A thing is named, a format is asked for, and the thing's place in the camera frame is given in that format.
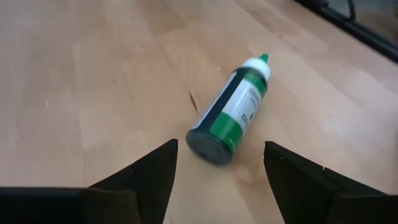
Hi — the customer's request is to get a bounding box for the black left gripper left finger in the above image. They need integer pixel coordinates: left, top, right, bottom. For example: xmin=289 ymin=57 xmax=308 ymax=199
xmin=0 ymin=139 xmax=178 ymax=224

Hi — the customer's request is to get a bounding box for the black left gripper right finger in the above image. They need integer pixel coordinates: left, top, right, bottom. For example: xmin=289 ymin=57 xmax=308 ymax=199
xmin=264 ymin=141 xmax=398 ymax=224

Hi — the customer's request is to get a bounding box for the green ink bottle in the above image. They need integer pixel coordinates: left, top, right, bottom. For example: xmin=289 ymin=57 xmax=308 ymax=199
xmin=185 ymin=53 xmax=271 ymax=166

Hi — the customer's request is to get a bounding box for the black aluminium table frame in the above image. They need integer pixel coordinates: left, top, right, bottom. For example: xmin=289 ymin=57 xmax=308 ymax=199
xmin=294 ymin=0 xmax=398 ymax=65

